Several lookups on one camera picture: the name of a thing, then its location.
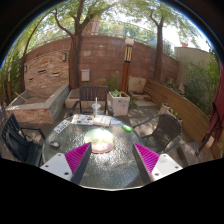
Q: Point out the slender tree trunk right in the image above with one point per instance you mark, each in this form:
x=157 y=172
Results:
x=159 y=48

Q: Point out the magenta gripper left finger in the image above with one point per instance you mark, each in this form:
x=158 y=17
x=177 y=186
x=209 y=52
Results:
x=70 y=166

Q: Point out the large tree trunk centre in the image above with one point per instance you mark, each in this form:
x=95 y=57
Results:
x=82 y=12

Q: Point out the colourful paint palette box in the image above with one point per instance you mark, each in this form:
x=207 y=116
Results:
x=82 y=119

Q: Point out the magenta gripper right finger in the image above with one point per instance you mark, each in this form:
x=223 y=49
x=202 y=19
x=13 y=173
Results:
x=153 y=166

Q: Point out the black metal chair left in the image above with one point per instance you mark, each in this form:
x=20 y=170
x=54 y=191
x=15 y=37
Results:
x=26 y=151

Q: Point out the green marker pen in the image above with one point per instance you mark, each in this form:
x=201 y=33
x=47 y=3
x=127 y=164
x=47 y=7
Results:
x=127 y=128

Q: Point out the clear plastic cup with straw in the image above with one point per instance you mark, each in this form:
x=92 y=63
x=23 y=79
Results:
x=96 y=106

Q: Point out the white square planter box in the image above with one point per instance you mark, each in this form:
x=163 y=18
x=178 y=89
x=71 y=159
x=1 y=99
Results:
x=120 y=102

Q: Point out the wooden curved bench fence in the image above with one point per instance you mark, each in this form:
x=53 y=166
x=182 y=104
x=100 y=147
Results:
x=195 y=122

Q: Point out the white wall mailbox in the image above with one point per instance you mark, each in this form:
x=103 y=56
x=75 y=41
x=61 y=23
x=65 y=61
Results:
x=85 y=75

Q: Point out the grey computer mouse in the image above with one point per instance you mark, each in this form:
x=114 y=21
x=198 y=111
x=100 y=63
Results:
x=55 y=144

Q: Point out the stone raised planter bed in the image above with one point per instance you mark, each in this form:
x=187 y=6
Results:
x=39 y=106

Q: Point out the white open book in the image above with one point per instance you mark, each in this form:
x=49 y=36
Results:
x=102 y=120

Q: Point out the wooden lamp post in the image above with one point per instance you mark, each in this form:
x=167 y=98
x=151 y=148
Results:
x=127 y=60

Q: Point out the dark wooden slat chair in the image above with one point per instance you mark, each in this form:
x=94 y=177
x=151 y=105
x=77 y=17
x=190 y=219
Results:
x=92 y=93

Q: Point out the folded maroon patio umbrella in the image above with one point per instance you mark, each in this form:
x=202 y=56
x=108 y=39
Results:
x=216 y=122

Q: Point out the wicker metal chair right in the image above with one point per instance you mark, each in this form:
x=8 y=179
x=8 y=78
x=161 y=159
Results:
x=166 y=134

